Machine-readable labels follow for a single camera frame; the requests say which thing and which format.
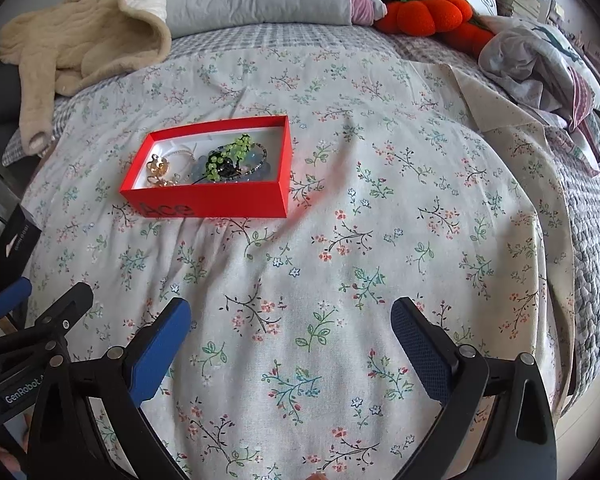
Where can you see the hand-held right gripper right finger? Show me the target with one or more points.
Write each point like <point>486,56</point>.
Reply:
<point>422,355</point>

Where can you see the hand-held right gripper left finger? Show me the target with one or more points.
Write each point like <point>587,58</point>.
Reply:
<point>160,355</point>

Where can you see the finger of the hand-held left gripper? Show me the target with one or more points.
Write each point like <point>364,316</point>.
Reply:
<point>70,310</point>
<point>12,297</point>

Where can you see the red jewelry box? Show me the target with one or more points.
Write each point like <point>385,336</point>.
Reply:
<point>205,202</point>

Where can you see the black flower hair clip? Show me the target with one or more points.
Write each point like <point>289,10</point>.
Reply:
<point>221,166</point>

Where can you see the black cardboard box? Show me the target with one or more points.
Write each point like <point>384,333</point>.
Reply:
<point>15,245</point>

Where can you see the floral bed sheet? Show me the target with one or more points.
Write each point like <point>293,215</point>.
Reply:
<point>355,185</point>

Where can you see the dark grey chair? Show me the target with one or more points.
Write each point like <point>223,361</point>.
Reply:
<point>0,95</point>

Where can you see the beige fleece jacket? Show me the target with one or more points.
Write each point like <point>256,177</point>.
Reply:
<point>70,35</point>

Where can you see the striped cushion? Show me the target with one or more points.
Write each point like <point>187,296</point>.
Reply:
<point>586,95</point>

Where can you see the white crumpled cloth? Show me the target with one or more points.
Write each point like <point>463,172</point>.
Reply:
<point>525,60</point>

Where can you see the orange plush pumpkin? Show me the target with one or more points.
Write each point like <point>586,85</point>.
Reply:
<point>467,40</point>
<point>425,15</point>

